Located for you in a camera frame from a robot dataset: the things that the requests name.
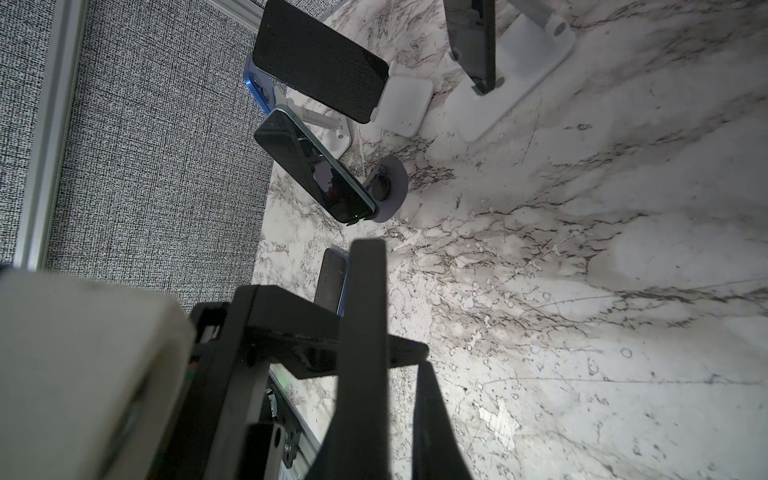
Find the white stand far left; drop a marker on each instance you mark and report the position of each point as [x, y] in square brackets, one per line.
[332, 129]

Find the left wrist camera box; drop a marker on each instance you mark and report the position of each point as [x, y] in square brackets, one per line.
[90, 375]

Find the black textured-back phone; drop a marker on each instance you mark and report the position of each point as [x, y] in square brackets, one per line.
[312, 58]

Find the grey round stand front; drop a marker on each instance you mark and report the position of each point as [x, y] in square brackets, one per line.
[388, 185]

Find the blue-cased phone far left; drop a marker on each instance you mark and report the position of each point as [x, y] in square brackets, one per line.
[260, 85]

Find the green-edged phone on round stand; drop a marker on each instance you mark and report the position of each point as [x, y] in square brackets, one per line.
[299, 152]

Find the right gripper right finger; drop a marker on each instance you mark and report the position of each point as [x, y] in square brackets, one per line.
[435, 453]

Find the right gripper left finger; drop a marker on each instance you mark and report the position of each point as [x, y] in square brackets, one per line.
[357, 443]

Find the white centre phone stand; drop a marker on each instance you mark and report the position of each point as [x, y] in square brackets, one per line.
[533, 46]

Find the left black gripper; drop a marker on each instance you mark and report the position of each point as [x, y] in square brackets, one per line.
[220, 433]

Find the white stand behind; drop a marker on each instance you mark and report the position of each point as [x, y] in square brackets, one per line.
[403, 105]

